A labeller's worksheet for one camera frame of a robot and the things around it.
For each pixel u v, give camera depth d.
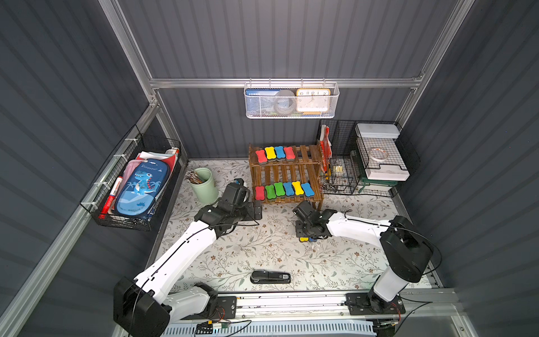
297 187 0.88
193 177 0.91
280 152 0.85
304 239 0.87
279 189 0.87
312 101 0.89
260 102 0.83
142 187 0.64
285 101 0.87
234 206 0.58
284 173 0.96
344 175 1.15
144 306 0.37
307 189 0.87
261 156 0.83
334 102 0.85
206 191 0.93
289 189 0.87
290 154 0.84
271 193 0.86
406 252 0.47
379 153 0.96
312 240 0.89
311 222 0.66
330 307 0.74
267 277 0.77
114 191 0.66
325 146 1.15
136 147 0.77
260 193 0.86
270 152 0.85
